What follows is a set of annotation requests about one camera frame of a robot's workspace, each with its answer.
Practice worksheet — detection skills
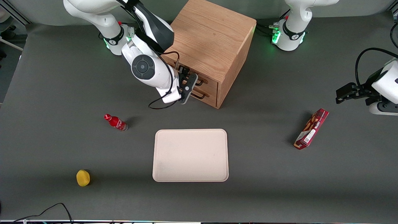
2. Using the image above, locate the thin black floor cable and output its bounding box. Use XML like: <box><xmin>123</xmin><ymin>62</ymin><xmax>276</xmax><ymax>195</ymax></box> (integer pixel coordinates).
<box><xmin>12</xmin><ymin>203</ymin><xmax>74</xmax><ymax>224</ymax></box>

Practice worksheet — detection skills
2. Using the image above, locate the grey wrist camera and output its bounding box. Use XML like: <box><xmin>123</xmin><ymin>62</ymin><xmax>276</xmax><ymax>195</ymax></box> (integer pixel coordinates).
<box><xmin>180</xmin><ymin>73</ymin><xmax>199</xmax><ymax>105</ymax></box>
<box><xmin>369</xmin><ymin>101</ymin><xmax>398</xmax><ymax>116</ymax></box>

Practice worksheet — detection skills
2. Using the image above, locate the black metal drawer handle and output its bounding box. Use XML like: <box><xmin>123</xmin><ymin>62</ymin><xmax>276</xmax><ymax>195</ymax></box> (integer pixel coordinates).
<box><xmin>190</xmin><ymin>90</ymin><xmax>209</xmax><ymax>100</ymax></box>
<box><xmin>168</xmin><ymin>64</ymin><xmax>208</xmax><ymax>86</ymax></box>

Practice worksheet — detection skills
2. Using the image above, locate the oak wooden drawer cabinet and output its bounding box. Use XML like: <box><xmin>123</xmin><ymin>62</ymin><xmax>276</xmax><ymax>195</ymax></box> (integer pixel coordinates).
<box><xmin>162</xmin><ymin>0</ymin><xmax>257</xmax><ymax>109</ymax></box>

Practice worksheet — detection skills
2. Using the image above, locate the black arm base cable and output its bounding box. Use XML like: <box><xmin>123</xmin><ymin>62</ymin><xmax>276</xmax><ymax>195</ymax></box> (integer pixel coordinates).
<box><xmin>256</xmin><ymin>9</ymin><xmax>291</xmax><ymax>38</ymax></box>

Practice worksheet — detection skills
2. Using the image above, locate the black looped wrist cable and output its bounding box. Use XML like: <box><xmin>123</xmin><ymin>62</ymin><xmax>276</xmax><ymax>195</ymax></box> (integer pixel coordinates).
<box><xmin>355</xmin><ymin>48</ymin><xmax>398</xmax><ymax>87</ymax></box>

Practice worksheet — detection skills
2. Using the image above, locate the red snack box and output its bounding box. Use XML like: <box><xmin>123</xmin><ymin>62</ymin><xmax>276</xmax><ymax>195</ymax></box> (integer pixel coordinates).
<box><xmin>294</xmin><ymin>108</ymin><xmax>329</xmax><ymax>150</ymax></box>

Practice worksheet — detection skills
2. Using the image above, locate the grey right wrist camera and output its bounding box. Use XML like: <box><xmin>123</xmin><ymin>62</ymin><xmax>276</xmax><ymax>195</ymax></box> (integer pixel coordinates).
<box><xmin>180</xmin><ymin>73</ymin><xmax>199</xmax><ymax>105</ymax></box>

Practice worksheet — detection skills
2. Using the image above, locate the aluminium frame rail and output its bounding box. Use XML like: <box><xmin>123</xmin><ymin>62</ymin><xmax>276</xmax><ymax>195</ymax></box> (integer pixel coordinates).
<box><xmin>0</xmin><ymin>0</ymin><xmax>32</xmax><ymax>26</ymax></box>

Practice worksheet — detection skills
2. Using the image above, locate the wooden drawer with deep tray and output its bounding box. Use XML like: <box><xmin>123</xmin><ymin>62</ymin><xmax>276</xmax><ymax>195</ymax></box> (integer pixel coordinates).
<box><xmin>163</xmin><ymin>55</ymin><xmax>219</xmax><ymax>96</ymax></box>

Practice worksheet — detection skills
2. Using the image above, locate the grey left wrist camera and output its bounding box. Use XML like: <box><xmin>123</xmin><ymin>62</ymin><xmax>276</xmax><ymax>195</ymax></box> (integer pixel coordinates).
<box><xmin>369</xmin><ymin>101</ymin><xmax>398</xmax><ymax>116</ymax></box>

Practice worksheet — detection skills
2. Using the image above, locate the yellow round sponge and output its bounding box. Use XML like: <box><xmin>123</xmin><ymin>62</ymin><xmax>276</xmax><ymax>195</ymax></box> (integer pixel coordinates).
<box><xmin>76</xmin><ymin>170</ymin><xmax>90</xmax><ymax>187</ymax></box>

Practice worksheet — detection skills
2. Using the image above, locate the beige plastic tray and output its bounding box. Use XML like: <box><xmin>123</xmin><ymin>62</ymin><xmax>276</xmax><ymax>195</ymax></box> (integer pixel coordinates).
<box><xmin>152</xmin><ymin>129</ymin><xmax>229</xmax><ymax>182</ymax></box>

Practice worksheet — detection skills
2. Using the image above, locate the small red soda bottle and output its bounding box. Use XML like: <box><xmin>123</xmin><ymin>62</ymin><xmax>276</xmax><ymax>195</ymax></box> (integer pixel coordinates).
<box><xmin>104</xmin><ymin>114</ymin><xmax>128</xmax><ymax>132</ymax></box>

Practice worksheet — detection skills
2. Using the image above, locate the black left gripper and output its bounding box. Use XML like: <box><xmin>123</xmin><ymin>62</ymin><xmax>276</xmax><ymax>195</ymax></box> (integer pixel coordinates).
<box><xmin>336</xmin><ymin>69</ymin><xmax>386</xmax><ymax>106</ymax></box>

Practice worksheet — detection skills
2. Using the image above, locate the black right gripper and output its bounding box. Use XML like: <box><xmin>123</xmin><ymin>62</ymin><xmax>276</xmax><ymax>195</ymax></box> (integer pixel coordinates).
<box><xmin>177</xmin><ymin>66</ymin><xmax>191</xmax><ymax>95</ymax></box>

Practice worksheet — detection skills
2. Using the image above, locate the black hanging cable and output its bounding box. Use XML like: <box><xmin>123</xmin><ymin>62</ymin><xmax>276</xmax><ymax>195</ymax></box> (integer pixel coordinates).
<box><xmin>390</xmin><ymin>22</ymin><xmax>398</xmax><ymax>49</ymax></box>

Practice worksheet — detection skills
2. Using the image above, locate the wooden drawer front panel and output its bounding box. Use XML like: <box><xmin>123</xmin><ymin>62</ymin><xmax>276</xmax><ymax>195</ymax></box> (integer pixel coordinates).
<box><xmin>190</xmin><ymin>87</ymin><xmax>218</xmax><ymax>108</ymax></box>

